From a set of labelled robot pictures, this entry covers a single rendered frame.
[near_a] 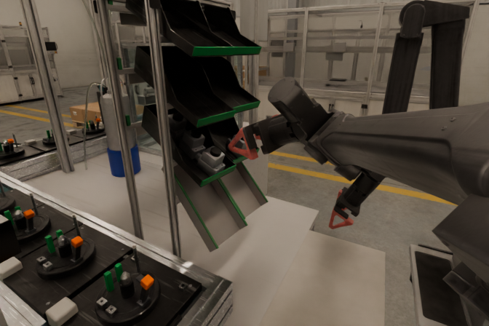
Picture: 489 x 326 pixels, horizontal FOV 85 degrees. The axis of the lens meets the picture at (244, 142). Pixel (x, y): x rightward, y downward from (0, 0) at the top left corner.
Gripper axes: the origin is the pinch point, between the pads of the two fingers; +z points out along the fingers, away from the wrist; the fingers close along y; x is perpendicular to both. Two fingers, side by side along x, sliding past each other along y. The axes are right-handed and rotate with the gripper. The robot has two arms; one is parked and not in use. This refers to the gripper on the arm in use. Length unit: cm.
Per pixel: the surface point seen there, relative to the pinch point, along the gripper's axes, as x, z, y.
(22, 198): -5, 95, 29
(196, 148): -1.7, 19.0, -0.6
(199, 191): 11.6, 26.9, -1.9
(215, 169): 5.2, 13.0, 0.9
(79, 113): -122, 525, -154
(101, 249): 17, 47, 23
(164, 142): -5.9, 19.4, 8.2
